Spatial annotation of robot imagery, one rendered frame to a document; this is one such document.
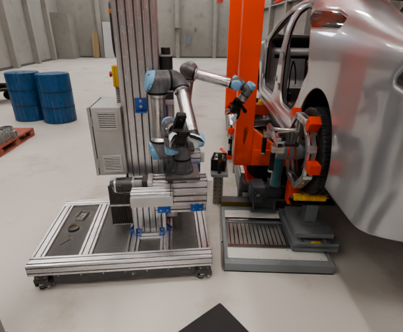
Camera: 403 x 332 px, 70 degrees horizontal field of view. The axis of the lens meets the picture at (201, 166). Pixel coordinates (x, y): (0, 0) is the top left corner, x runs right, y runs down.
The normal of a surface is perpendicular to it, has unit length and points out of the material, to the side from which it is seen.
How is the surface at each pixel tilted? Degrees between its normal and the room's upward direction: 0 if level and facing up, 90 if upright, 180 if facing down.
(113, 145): 90
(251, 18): 90
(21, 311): 0
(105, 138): 90
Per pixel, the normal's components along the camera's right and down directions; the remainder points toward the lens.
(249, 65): -0.04, 0.41
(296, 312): 0.01, -0.91
